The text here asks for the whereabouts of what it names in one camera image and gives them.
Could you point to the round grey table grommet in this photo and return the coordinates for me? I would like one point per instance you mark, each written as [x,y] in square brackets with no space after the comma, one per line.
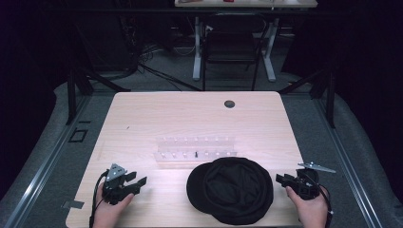
[229,104]

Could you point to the person's left hand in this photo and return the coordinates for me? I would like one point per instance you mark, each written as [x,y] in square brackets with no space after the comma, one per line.
[107,213]

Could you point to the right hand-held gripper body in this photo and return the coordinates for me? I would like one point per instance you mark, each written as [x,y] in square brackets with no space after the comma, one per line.
[306,186]

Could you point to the black hat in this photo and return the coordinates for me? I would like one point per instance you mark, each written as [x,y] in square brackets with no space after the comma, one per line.
[229,190]

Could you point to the clear acrylic rack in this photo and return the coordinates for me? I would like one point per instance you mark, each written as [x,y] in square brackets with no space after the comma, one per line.
[195,148]

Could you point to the white-legged desk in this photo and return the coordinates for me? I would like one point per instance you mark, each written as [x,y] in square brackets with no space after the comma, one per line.
[247,3]

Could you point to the black metal stand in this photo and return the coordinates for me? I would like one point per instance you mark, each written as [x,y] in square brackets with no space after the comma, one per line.
[71,95]
[330,95]

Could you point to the black tape strip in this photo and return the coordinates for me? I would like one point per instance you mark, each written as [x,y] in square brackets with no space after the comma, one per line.
[72,204]

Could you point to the black chair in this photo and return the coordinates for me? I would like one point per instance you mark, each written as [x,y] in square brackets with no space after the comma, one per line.
[231,47]

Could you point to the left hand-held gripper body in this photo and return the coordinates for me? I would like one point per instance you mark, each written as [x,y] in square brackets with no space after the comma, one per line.
[114,186]

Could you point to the person's right hand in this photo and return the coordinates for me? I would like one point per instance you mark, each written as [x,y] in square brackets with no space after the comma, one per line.
[312,212]

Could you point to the aluminium floor rail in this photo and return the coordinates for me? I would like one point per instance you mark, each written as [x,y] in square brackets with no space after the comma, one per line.
[348,164]
[44,171]

